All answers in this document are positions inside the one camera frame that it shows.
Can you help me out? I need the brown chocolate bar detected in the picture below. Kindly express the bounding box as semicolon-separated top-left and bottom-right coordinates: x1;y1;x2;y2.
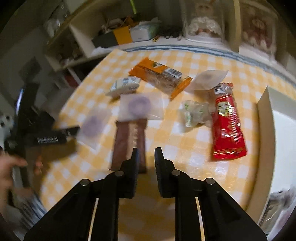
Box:
109;119;147;174

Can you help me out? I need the purple ring candy packet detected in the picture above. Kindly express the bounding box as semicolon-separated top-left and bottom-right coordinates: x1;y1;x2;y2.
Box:
76;108;112;150
117;92;164;121

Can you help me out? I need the green white candy packet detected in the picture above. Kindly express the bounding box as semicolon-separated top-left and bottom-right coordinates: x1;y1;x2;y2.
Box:
180;100;212;128

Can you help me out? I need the red snack packet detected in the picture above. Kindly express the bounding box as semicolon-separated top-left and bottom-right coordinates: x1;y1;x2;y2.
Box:
212;83;247;160

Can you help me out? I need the white barcode snack packet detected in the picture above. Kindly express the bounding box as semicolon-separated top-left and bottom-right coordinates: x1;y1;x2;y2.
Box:
106;76;141;98

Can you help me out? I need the orange snack bar packet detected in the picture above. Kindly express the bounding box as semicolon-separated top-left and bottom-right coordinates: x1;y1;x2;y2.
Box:
129;57;193;100

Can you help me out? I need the beige ring candy packet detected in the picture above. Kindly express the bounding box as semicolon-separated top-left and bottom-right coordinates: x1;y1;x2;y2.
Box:
184;70;228;93

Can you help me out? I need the silver foil snack packet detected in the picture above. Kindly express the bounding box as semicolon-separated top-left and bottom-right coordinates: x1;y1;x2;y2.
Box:
259;187;295;240

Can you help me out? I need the person left hand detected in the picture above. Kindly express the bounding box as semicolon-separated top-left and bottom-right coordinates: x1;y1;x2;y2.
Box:
1;150;43;217

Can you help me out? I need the yellow white checkered cloth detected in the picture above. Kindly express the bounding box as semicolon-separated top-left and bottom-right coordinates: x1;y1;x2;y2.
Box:
39;49;296;241

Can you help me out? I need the wooden shelf headboard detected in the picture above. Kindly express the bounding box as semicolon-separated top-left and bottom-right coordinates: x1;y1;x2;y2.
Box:
45;1;295;71

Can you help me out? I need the white cardboard tray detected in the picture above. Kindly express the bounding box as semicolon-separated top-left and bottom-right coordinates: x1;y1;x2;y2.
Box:
246;86;295;240

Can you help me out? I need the orange box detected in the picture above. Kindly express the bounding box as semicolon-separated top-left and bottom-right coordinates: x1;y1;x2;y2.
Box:
113;26;133;45

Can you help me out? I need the white tissue box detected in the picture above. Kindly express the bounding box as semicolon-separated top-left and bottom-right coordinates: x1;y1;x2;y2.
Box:
130;23;160;42

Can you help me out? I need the doll in white dress case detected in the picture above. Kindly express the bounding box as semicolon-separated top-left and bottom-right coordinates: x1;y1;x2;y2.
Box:
180;1;225;45

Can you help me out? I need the doll in red dress case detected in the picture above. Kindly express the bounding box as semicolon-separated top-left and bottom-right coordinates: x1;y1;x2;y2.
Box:
240;1;278;60

